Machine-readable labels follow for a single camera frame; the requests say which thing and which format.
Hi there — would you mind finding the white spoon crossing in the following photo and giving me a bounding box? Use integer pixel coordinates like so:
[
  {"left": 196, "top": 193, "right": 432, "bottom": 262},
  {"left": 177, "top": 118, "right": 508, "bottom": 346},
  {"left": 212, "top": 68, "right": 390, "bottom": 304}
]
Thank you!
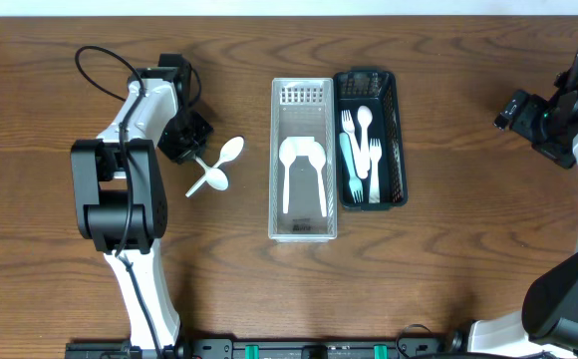
[{"left": 308, "top": 142, "right": 327, "bottom": 217}]

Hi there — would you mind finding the left black cable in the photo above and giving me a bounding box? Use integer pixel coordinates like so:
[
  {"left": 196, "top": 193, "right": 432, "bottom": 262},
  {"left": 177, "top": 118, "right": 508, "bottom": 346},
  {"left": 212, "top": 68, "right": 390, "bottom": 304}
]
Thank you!
[{"left": 74, "top": 45, "right": 165, "bottom": 359}]

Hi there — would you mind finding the black plastic mesh basket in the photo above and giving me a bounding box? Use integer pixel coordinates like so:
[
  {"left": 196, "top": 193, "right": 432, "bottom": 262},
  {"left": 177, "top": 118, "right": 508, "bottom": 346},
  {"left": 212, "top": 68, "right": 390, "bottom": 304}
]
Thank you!
[{"left": 334, "top": 69, "right": 408, "bottom": 211}]

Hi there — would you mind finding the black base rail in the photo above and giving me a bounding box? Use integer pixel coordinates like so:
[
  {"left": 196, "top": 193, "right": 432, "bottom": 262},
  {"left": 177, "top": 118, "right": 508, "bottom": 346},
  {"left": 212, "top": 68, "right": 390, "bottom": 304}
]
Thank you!
[{"left": 64, "top": 337, "right": 467, "bottom": 359}]

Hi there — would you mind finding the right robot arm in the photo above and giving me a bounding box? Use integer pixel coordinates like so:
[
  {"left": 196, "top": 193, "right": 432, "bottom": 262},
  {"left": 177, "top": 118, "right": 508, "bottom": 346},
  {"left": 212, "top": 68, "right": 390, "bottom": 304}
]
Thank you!
[{"left": 447, "top": 50, "right": 578, "bottom": 358}]

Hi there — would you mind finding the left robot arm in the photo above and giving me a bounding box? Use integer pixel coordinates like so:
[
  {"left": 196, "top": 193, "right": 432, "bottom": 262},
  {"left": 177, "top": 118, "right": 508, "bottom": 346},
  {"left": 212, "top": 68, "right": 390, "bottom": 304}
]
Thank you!
[{"left": 65, "top": 54, "right": 212, "bottom": 358}]

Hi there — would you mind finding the right black cable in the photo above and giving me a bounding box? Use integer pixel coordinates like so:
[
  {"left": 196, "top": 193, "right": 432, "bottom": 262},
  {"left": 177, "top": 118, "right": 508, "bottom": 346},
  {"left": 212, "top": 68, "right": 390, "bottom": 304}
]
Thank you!
[{"left": 395, "top": 323, "right": 434, "bottom": 350}]

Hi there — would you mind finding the black cable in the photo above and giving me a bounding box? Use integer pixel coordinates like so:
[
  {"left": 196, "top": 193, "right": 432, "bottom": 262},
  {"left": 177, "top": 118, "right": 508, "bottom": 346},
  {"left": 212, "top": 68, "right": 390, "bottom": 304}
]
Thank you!
[
  {"left": 74, "top": 45, "right": 165, "bottom": 359},
  {"left": 395, "top": 323, "right": 434, "bottom": 350}
]

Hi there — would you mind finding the white spoon group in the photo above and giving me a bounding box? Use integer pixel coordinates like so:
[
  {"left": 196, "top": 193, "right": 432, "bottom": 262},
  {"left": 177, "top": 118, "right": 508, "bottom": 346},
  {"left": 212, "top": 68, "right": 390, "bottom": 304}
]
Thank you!
[{"left": 357, "top": 106, "right": 373, "bottom": 179}]

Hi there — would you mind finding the white fork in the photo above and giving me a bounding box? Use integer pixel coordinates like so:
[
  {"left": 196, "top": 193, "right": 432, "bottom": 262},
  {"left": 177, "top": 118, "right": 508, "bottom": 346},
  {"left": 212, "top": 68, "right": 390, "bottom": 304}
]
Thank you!
[
  {"left": 369, "top": 139, "right": 382, "bottom": 203},
  {"left": 341, "top": 110, "right": 369, "bottom": 180}
]

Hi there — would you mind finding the light blue plastic fork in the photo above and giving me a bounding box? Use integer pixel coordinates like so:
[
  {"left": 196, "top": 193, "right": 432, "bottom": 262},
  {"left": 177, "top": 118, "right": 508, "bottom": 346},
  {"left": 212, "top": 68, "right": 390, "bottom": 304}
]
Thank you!
[{"left": 339, "top": 133, "right": 364, "bottom": 203}]

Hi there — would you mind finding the white spoon bowl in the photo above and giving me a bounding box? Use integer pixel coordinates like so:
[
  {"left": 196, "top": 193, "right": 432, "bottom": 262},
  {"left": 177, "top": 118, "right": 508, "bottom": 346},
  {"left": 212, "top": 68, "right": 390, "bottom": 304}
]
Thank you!
[
  {"left": 185, "top": 136, "right": 244, "bottom": 197},
  {"left": 195, "top": 157, "right": 229, "bottom": 190}
]

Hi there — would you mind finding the clear plastic mesh basket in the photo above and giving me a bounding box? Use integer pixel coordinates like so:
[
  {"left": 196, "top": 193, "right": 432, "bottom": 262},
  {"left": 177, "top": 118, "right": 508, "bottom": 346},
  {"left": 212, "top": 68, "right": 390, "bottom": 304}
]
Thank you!
[{"left": 268, "top": 78, "right": 337, "bottom": 242}]

